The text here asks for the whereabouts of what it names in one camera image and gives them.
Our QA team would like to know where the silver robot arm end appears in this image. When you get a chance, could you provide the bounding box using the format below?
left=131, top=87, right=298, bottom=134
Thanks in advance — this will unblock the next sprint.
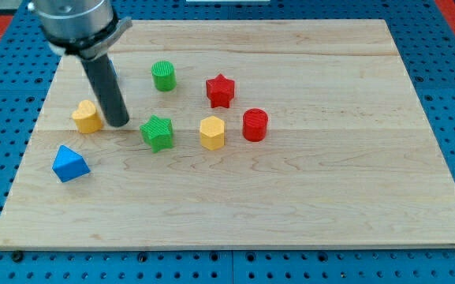
left=27, top=0, right=132, bottom=61

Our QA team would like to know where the red star block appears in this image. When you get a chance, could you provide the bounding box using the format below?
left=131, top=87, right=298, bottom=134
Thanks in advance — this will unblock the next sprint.
left=206, top=73, right=235, bottom=108

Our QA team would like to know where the green star block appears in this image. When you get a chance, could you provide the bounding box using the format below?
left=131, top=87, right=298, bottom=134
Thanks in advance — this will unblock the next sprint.
left=140, top=114, right=173, bottom=153

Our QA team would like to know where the wooden board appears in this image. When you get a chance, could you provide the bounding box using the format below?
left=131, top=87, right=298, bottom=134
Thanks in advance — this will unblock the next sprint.
left=0, top=19, right=455, bottom=251

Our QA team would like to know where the yellow hexagon block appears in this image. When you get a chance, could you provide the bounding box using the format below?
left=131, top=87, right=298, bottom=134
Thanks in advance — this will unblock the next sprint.
left=200, top=116, right=225, bottom=151

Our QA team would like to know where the red cylinder block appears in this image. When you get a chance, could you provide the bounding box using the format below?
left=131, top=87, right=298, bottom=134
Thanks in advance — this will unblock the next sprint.
left=242, top=108, right=269, bottom=142

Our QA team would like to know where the green cylinder block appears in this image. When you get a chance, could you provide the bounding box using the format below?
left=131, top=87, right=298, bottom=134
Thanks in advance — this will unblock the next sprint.
left=151, top=61, right=177, bottom=92

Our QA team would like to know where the yellow heart block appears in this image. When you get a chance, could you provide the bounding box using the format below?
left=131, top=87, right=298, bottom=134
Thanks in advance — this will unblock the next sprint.
left=71, top=99, right=103, bottom=134

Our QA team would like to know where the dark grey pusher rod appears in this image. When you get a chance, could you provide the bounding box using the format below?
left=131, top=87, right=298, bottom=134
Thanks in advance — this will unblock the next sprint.
left=81, top=54, right=129, bottom=127

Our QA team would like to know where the blue triangle block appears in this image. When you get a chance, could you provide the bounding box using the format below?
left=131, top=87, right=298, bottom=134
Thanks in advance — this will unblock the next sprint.
left=52, top=145, right=90, bottom=182

